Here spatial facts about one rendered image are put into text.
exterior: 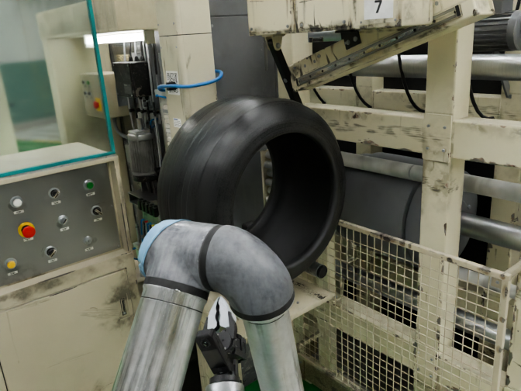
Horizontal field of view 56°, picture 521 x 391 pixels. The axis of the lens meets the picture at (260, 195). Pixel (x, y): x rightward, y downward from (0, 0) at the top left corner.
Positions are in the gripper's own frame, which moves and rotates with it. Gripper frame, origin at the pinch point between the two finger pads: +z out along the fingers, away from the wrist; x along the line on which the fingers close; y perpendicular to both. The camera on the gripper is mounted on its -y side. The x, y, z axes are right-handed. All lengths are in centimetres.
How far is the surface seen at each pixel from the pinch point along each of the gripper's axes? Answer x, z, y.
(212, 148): 9.4, 33.0, -18.1
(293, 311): 5.4, 8.6, 37.7
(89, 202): -54, 53, 3
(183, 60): 0, 73, -19
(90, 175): -50, 59, -2
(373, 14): 57, 56, -18
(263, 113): 23, 43, -13
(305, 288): 7, 20, 47
